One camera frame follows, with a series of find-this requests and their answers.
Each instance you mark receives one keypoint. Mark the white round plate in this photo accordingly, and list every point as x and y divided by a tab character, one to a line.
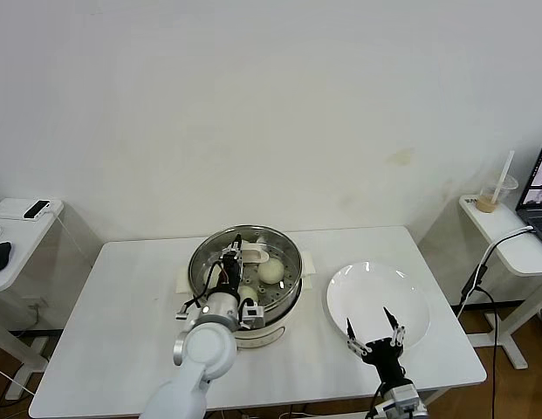
375	297

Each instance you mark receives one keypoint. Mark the clear plastic drink cup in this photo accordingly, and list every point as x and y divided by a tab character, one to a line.
489	203

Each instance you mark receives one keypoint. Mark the stainless steel steamer basket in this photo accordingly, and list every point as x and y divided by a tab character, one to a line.
292	279

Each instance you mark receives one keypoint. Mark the black cloth lump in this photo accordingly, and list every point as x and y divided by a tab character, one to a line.
0	257

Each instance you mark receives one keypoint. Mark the open dark laptop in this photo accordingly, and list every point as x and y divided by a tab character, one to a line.
537	209

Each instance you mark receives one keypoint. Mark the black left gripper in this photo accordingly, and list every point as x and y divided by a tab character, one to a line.
230	275

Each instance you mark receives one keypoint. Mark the cream electric cooker pot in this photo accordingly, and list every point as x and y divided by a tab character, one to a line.
270	334

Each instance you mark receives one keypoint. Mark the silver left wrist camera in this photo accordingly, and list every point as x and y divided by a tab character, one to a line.
251	313

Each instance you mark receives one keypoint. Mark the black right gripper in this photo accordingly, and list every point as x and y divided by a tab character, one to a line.
384	358

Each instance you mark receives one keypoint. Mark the white side table with phone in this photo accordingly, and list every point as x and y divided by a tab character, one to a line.
22	235

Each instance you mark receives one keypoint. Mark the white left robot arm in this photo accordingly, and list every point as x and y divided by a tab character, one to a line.
205	349

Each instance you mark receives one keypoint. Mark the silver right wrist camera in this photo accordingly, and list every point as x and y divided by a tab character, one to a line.
406	397

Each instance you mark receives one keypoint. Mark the white power adapter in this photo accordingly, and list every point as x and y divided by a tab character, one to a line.
37	310

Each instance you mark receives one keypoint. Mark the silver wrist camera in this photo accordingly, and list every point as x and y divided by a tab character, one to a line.
251	313
406	397

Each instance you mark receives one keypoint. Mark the white and black phone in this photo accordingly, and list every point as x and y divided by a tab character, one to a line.
37	209

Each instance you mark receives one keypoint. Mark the white drinking straw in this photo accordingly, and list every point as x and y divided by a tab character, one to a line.
509	162

